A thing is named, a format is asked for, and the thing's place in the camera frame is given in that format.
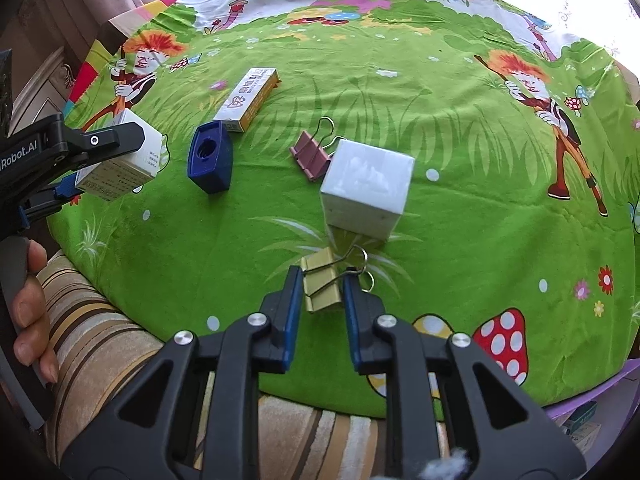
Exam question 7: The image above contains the striped beige cushion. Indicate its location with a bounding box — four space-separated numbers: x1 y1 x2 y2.
37 250 451 480

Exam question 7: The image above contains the carved beige furniture panel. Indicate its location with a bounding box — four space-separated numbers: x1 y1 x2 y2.
10 47 88 126

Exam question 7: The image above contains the blue pencil sharpener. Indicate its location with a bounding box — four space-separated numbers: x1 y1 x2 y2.
187 121 234 195

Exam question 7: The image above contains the gold binder clip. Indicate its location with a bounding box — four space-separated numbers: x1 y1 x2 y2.
300 245 373 313

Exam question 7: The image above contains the white cube box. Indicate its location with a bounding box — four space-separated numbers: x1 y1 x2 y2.
320 139 416 246

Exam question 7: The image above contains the purple storage box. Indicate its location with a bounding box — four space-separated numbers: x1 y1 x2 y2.
545 357 640 456

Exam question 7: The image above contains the long yellow white box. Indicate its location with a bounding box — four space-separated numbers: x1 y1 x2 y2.
212 66 280 133

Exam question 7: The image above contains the white string wrap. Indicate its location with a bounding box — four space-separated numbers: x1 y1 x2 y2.
417 447 473 480

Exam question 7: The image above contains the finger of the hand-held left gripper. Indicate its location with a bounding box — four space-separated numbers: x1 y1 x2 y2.
59 122 147 181
17 177 83 233

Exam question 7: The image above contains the pink binder clip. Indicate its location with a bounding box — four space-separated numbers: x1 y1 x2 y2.
290 116 337 181

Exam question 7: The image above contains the green cartoon printed blanket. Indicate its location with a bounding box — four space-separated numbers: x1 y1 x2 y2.
46 0 640 420

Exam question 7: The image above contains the person's left hand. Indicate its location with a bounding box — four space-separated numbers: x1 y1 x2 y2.
12 240 59 386

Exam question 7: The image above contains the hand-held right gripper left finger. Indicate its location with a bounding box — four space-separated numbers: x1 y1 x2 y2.
62 266 303 480

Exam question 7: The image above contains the small teal box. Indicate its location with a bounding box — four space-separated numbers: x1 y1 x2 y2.
565 400 599 426

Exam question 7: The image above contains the patterned brown curtain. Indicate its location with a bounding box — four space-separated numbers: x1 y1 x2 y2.
0 0 166 76

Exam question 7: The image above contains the white box with text print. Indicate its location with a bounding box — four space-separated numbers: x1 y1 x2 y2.
75 110 170 202

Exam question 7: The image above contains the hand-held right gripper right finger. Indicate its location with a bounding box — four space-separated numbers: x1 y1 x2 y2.
341 275 588 480

